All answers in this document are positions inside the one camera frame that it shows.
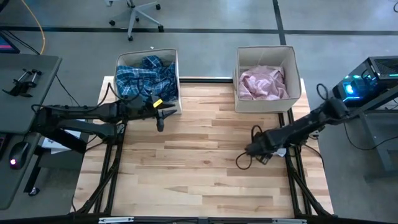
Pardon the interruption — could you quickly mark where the long black frame rail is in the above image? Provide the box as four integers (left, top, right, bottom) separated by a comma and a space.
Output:
0, 214, 398, 224

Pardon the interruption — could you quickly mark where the black power cable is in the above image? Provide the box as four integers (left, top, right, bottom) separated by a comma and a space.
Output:
343, 121, 398, 152

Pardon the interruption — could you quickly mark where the black aluminium frame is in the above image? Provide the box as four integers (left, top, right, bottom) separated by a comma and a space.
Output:
73, 119, 127, 216
277, 107, 333, 218

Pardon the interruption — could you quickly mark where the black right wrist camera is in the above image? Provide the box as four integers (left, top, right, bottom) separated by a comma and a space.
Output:
256, 154, 271, 166

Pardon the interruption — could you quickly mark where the thin black cable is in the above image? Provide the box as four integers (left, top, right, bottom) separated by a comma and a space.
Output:
55, 73, 81, 106

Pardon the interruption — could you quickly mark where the beige fabric bin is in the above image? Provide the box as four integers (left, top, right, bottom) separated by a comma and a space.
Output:
114, 48, 183, 114
233, 45, 302, 114

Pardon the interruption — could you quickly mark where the white paper sheet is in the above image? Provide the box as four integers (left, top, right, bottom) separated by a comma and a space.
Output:
41, 119, 82, 156

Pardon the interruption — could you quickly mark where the computer monitor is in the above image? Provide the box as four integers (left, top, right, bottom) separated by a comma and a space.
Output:
0, 32, 20, 54

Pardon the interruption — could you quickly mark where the black computer with blue lights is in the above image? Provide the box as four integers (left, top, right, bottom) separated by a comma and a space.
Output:
331, 55, 398, 103

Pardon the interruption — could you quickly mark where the yellow cable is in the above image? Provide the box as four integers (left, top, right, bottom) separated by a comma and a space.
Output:
21, 0, 46, 55

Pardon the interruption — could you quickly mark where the black clamp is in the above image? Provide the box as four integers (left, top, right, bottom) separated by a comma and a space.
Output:
2, 68, 43, 98

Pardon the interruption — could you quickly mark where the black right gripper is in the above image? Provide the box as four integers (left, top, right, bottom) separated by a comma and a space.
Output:
245, 130, 280, 157

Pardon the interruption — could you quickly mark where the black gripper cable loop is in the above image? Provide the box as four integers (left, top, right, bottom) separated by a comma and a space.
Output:
235, 151, 254, 170

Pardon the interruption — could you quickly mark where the dark blue patterned garment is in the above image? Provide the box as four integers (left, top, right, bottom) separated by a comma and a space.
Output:
115, 55, 180, 103

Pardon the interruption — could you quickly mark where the short black frame rail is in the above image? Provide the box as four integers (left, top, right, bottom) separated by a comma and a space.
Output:
178, 77, 234, 84

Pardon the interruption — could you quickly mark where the black computer mouse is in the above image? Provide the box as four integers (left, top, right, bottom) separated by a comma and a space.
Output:
8, 141, 30, 170

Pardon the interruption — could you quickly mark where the silver bracket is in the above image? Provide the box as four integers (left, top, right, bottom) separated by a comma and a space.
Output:
98, 217, 135, 224
271, 218, 308, 224

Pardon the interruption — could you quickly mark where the pink checked garment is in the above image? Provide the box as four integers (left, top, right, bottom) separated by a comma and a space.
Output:
238, 65, 290, 101

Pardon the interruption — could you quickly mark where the white office chair base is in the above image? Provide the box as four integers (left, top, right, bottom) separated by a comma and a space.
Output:
104, 0, 165, 42

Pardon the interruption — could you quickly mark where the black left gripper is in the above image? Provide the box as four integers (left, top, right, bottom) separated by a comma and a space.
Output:
133, 95, 178, 122

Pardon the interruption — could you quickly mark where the grey desk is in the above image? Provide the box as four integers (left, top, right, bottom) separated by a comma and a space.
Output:
0, 53, 63, 211

